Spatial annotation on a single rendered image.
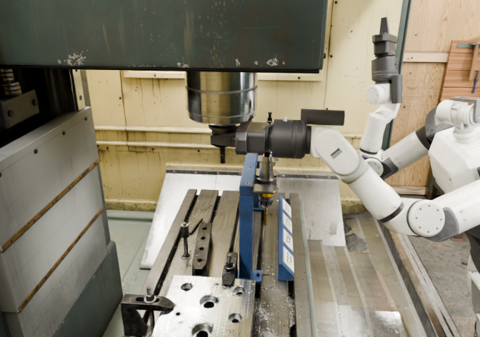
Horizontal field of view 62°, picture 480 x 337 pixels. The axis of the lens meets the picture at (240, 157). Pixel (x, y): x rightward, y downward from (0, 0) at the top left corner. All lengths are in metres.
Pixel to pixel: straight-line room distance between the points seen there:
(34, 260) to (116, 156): 1.20
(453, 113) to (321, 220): 0.89
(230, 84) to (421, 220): 0.49
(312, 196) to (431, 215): 1.12
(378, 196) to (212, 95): 0.42
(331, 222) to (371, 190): 1.02
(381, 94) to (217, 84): 0.75
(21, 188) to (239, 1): 0.61
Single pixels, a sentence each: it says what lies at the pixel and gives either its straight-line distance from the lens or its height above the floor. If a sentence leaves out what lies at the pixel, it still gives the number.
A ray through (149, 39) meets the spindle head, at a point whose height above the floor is 1.65.
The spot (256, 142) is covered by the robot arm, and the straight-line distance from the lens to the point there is 0.87.
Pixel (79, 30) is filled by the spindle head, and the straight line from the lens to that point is 0.83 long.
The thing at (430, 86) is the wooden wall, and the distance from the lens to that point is 3.72.
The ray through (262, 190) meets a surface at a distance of 1.12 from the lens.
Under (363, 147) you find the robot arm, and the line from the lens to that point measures 1.52.
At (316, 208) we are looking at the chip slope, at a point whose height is 0.77.
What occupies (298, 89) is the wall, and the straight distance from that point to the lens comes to 1.92.
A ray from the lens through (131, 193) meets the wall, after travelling 2.26.
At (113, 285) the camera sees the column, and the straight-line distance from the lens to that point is 1.61.
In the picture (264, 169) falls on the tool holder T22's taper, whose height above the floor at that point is 1.26.
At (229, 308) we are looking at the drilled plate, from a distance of 1.08.
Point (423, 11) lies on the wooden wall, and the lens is 3.60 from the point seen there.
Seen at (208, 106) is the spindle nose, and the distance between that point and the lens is 0.83.
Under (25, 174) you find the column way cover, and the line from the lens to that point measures 1.00.
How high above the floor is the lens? 1.72
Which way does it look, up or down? 22 degrees down
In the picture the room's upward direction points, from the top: straight up
